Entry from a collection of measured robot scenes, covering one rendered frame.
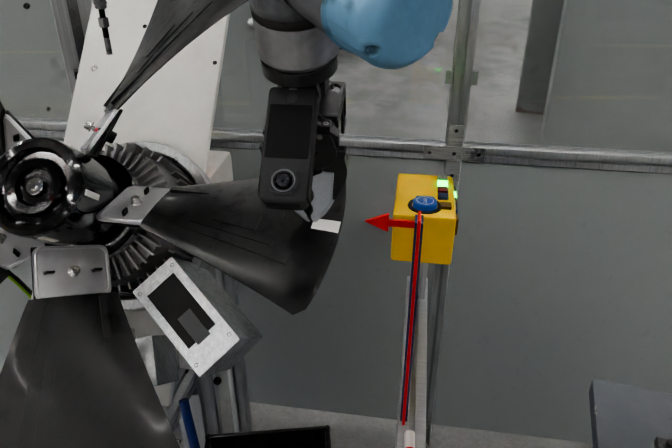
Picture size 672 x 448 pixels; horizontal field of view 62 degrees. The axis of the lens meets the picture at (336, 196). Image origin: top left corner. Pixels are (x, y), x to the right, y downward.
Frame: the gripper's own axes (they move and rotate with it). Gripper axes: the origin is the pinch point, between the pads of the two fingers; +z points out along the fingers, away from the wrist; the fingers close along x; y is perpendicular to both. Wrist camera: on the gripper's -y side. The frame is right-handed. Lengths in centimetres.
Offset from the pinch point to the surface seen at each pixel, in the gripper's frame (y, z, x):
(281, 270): -6.8, 1.3, 2.0
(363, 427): 32, 136, -2
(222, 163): 52, 41, 33
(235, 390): 25, 105, 34
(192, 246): -5.4, 0.4, 12.4
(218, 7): 20.3, -14.8, 14.1
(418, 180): 31.3, 22.8, -12.6
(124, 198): 2.7, 2.2, 24.4
